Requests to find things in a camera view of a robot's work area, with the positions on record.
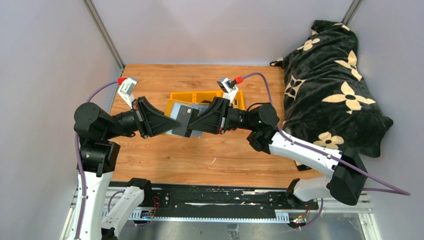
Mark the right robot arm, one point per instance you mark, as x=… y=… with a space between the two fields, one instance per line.
x=342 y=171

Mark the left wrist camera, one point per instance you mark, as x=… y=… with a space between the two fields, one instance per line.
x=126 y=86

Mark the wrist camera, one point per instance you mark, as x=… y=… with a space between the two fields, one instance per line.
x=229 y=88
x=126 y=86

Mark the yellow leather card holder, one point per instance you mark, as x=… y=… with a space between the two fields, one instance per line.
x=172 y=110

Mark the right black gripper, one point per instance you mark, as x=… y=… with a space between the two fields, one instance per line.
x=209 y=121

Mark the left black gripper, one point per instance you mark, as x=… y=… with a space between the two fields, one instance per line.
x=157 y=121

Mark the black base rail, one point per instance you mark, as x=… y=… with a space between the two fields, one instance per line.
x=222 y=202

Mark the right yellow bin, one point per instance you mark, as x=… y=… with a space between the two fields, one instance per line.
x=239 y=101

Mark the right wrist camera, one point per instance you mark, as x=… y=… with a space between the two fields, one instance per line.
x=229 y=88

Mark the black floral blanket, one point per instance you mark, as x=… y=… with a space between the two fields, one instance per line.
x=326 y=100

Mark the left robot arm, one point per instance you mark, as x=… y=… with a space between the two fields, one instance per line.
x=96 y=162

